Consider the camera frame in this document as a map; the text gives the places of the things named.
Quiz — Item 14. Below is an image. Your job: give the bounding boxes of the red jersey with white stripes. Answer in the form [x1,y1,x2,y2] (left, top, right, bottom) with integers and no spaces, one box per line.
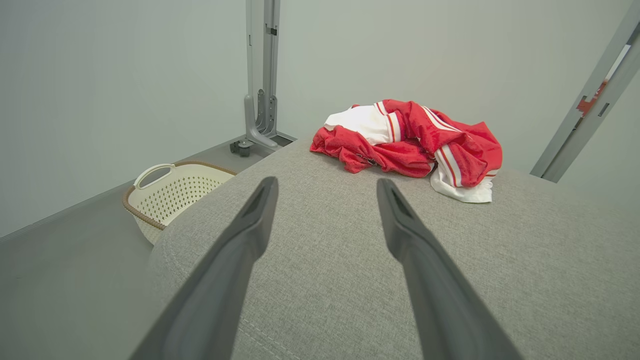
[375,99,503,204]

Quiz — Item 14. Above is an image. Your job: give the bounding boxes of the grey fabric covered table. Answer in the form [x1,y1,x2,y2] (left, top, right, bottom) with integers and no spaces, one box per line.
[147,137,640,360]

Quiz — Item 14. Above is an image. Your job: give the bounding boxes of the cream perforated laundry basket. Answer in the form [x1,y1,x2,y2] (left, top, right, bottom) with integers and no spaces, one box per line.
[122,161,238,246]

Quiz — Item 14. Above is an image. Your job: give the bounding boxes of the grey metal partition post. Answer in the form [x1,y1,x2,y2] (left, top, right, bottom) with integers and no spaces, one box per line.
[530,0,640,184]

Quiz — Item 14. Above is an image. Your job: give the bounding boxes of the grey metal frame post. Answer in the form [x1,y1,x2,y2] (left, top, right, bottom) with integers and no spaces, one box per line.
[243,0,298,153]

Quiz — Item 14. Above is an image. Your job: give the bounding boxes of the red shorts with white trim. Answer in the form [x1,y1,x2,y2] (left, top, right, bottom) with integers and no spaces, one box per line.
[309,102,436,179]

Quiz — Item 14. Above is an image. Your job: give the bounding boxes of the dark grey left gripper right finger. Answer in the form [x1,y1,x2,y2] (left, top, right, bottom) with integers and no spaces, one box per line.
[376,178,524,360]

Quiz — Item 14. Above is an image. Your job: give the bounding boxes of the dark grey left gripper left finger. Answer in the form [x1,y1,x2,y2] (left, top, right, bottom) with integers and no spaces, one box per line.
[129,176,279,360]

